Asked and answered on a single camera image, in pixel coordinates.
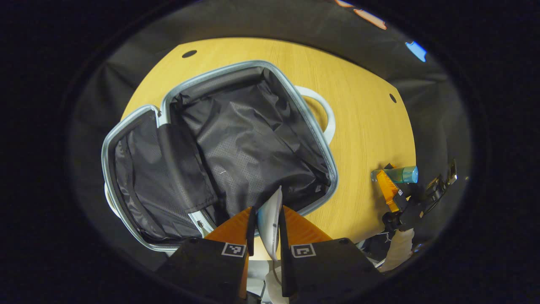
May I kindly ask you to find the teal bottle with blue cap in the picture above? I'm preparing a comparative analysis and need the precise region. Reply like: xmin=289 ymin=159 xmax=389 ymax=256
xmin=371 ymin=166 xmax=419 ymax=184

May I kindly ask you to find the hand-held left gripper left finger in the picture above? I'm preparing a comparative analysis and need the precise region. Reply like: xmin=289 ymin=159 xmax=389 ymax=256
xmin=157 ymin=206 xmax=257 ymax=303

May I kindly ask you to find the pale blue suitcase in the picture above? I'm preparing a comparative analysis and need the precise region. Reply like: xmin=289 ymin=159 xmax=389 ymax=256
xmin=101 ymin=60 xmax=339 ymax=253

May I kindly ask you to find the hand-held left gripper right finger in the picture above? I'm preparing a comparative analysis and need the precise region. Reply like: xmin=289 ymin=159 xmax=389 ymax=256
xmin=278 ymin=205 xmax=383 ymax=303

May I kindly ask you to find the black backdrop cloth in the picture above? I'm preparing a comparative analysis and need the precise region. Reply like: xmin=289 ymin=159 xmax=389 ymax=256
xmin=70 ymin=0 xmax=473 ymax=271

